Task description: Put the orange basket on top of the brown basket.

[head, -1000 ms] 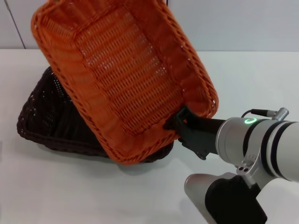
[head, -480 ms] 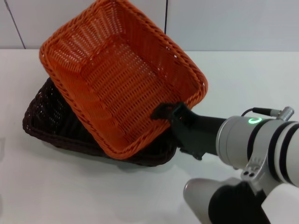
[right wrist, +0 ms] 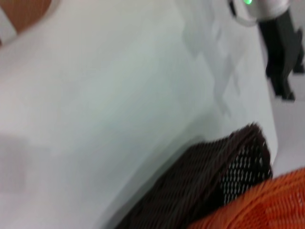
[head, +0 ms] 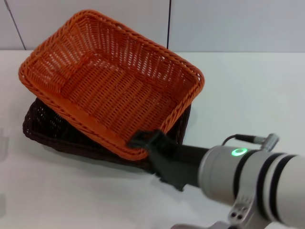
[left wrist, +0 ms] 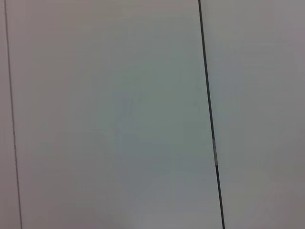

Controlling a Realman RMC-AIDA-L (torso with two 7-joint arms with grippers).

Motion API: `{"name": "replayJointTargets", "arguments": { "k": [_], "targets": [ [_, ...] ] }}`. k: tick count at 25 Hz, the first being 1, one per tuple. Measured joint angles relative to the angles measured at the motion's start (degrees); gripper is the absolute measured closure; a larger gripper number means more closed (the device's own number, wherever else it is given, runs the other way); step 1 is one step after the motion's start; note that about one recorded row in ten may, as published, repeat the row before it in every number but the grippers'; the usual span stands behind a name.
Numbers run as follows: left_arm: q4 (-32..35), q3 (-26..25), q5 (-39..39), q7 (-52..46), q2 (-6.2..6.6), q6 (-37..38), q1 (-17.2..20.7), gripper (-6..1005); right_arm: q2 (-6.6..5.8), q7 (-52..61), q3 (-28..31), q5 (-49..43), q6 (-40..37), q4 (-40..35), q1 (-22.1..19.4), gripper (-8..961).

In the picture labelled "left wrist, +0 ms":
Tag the grey tape piece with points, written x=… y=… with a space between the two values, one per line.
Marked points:
x=215 y=152

